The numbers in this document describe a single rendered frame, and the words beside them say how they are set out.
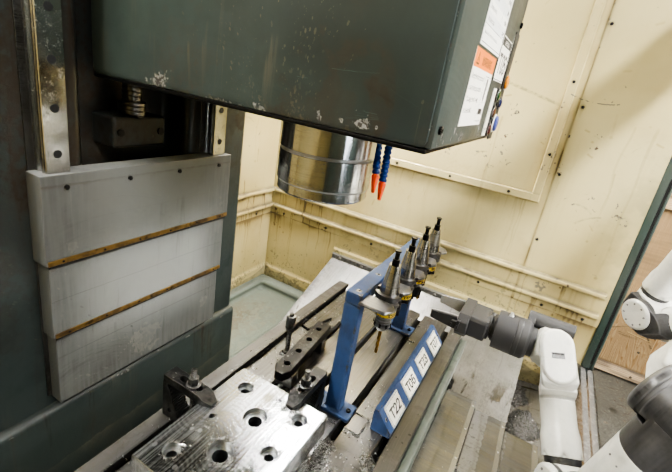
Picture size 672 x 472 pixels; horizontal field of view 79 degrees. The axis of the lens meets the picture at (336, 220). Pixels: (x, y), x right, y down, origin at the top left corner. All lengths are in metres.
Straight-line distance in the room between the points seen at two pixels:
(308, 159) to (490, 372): 1.21
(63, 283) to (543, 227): 1.45
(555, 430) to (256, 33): 0.88
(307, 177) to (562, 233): 1.19
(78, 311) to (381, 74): 0.79
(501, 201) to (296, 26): 1.22
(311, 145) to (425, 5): 0.25
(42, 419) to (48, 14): 0.81
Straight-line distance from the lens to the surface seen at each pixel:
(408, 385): 1.17
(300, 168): 0.64
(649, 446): 0.80
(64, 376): 1.11
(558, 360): 0.98
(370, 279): 0.98
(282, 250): 2.13
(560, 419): 0.99
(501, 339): 1.00
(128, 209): 0.99
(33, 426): 1.17
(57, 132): 0.89
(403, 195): 1.74
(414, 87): 0.51
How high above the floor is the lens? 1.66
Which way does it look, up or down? 19 degrees down
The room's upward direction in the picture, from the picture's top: 10 degrees clockwise
